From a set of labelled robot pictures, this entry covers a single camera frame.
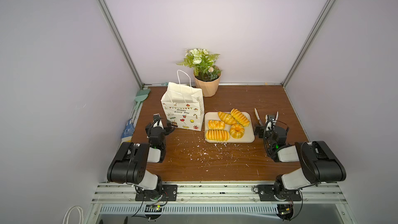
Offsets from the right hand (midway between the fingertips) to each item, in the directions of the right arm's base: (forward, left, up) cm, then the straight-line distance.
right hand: (269, 118), depth 90 cm
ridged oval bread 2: (+3, +25, -5) cm, 25 cm away
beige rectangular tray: (+7, +23, -6) cm, 25 cm away
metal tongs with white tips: (+4, +4, -7) cm, 9 cm away
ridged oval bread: (+3, +16, -6) cm, 17 cm away
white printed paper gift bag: (-3, +49, +15) cm, 52 cm away
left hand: (-3, +66, +1) cm, 66 cm away
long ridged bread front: (-9, +30, -5) cm, 32 cm away
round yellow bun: (-7, +19, -5) cm, 21 cm away
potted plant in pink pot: (+31, +38, +8) cm, 50 cm away
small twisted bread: (-3, +33, -4) cm, 34 cm away
